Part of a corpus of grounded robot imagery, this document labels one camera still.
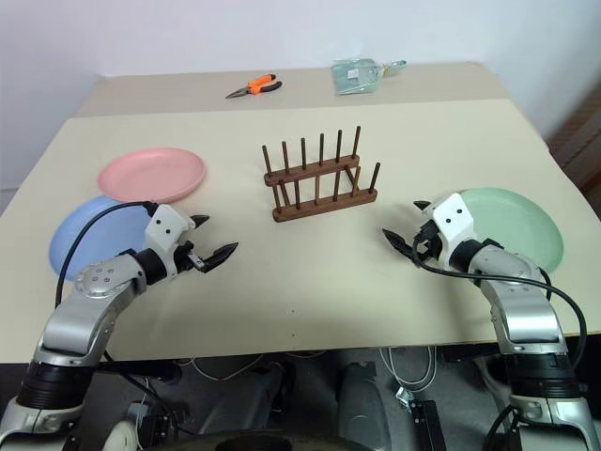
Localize blue plate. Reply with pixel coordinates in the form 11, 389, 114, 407
48, 194, 152, 283

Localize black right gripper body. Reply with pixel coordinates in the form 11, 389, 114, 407
412, 219, 445, 262

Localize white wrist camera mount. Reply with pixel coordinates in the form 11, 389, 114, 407
430, 191, 478, 265
143, 203, 196, 265

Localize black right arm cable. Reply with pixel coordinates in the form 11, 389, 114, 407
410, 233, 588, 339

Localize pink plate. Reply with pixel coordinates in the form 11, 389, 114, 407
97, 147, 208, 206

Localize thin white and red wires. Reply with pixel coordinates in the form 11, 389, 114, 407
185, 354, 267, 382

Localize white cable bundle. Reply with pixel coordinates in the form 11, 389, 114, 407
378, 346, 440, 392

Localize clear bag with green contents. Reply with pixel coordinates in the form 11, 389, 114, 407
330, 57, 408, 98

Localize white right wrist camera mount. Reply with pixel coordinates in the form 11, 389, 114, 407
430, 191, 478, 265

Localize dark grey rounded shape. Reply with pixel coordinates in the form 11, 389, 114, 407
336, 360, 393, 451

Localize orange-handled pliers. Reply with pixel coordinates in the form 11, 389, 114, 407
224, 73, 284, 101

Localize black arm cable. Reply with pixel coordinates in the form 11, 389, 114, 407
54, 200, 159, 311
410, 233, 588, 339

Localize black metal bar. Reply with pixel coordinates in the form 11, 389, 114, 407
407, 397, 446, 451

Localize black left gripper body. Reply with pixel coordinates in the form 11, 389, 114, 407
173, 239, 210, 276

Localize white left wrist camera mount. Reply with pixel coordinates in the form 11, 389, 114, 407
143, 203, 196, 265

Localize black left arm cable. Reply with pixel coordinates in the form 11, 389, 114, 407
54, 200, 159, 311

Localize wooden dish rack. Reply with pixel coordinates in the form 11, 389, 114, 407
261, 125, 382, 225

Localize green plate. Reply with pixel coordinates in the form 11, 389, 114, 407
457, 186, 564, 276

